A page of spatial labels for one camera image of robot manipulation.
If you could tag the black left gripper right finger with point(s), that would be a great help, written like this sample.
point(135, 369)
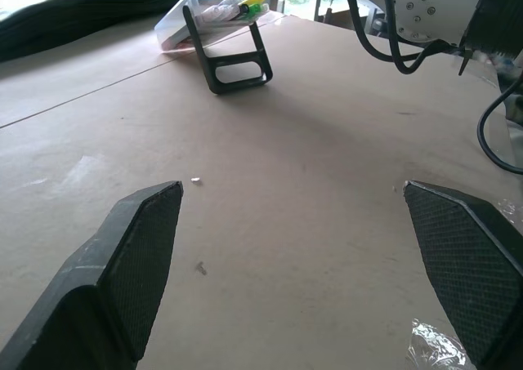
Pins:
point(466, 264)

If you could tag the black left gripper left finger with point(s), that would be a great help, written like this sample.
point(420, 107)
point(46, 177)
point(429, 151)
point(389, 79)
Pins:
point(86, 288)

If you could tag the clear plastic pen box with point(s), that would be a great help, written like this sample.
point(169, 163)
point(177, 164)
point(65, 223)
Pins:
point(180, 23)

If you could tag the crumpled clear plastic wrap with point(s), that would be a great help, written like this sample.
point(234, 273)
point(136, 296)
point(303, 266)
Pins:
point(433, 345)

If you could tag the black metal stand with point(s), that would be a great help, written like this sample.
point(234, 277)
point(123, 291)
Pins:
point(208, 65)

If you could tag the black bag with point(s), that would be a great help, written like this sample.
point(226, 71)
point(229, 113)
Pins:
point(73, 14)

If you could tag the green capped marker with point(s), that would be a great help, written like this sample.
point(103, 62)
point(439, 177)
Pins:
point(254, 10)

